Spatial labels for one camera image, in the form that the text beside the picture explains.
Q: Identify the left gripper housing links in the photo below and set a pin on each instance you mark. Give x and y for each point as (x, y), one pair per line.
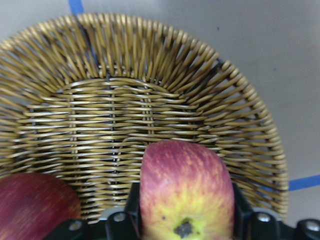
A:
(126, 225)

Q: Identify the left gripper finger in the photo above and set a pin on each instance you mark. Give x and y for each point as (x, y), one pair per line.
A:
(242, 210)

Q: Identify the red yellow apple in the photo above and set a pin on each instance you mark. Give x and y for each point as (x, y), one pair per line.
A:
(186, 193)

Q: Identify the dark red apple basket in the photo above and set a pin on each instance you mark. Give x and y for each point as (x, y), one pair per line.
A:
(33, 204)

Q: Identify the woven wicker basket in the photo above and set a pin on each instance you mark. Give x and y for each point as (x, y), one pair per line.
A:
(81, 96)

